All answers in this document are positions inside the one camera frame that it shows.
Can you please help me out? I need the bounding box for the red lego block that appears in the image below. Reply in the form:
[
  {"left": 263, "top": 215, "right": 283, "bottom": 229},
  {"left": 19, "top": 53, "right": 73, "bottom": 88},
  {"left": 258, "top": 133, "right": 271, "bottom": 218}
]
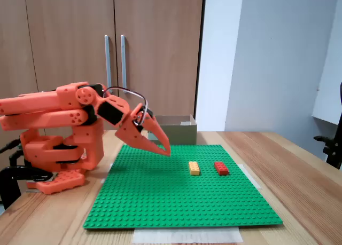
[{"left": 213, "top": 161, "right": 230, "bottom": 176}]

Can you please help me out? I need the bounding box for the open cardboard box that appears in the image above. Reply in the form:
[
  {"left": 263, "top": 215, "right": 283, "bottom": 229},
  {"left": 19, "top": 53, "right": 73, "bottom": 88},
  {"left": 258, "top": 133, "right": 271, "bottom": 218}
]
[{"left": 152, "top": 114, "right": 198, "bottom": 145}]

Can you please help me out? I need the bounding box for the yellow-orange lego block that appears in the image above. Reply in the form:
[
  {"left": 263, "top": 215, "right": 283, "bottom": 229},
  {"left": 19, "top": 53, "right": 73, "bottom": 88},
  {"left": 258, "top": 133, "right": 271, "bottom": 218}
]
[{"left": 188, "top": 161, "right": 201, "bottom": 176}]

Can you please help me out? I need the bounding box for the green lego baseplate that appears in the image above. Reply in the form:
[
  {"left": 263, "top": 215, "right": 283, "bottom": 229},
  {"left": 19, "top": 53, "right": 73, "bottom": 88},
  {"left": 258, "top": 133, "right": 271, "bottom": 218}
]
[{"left": 82, "top": 144, "right": 284, "bottom": 230}]

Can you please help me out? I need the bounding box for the narrow masking tape strip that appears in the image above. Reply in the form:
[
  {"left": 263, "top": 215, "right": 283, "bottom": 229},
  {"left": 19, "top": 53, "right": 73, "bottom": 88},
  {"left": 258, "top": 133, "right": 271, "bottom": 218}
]
[
  {"left": 100, "top": 163, "right": 115, "bottom": 185},
  {"left": 238, "top": 163, "right": 262, "bottom": 189}
]

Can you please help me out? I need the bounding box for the wide masking tape strip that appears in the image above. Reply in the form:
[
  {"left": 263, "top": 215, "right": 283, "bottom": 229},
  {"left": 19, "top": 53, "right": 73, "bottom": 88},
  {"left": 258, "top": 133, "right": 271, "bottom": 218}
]
[{"left": 133, "top": 227, "right": 244, "bottom": 244}]

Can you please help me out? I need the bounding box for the brown wooden cabinet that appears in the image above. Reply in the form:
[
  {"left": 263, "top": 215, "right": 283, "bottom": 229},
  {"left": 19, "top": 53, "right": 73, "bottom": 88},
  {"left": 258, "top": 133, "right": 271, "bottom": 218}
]
[{"left": 0, "top": 0, "right": 207, "bottom": 139}]

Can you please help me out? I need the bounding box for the black table clamp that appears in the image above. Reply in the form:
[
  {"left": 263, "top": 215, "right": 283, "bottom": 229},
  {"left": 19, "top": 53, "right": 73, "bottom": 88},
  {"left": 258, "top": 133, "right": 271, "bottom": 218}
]
[{"left": 0, "top": 165, "right": 54, "bottom": 210}]

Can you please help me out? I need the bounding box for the black office chair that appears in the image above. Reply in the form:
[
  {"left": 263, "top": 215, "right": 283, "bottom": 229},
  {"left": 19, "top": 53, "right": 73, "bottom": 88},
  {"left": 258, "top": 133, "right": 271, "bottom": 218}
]
[{"left": 314, "top": 81, "right": 342, "bottom": 171}]

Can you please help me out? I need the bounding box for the white board panel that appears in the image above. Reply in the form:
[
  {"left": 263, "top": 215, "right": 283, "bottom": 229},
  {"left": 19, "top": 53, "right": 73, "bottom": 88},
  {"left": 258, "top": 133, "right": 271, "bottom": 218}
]
[{"left": 312, "top": 0, "right": 342, "bottom": 126}]

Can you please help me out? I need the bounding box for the gripper motor cable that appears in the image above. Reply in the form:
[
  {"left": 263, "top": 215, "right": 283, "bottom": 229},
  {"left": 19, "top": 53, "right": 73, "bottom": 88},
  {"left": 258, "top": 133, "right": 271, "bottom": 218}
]
[{"left": 103, "top": 86, "right": 149, "bottom": 127}]

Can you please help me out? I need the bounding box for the silver cabinet door handle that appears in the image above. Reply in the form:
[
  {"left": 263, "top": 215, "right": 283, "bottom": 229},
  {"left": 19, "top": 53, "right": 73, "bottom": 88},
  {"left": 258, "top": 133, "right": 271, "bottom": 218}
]
[
  {"left": 104, "top": 35, "right": 112, "bottom": 89},
  {"left": 120, "top": 35, "right": 128, "bottom": 90}
]

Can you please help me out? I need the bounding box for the black base cable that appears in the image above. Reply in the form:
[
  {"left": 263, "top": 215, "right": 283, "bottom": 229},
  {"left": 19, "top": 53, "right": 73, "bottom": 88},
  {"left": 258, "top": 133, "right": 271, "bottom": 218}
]
[
  {"left": 9, "top": 149, "right": 26, "bottom": 167},
  {"left": 0, "top": 139, "right": 21, "bottom": 154}
]

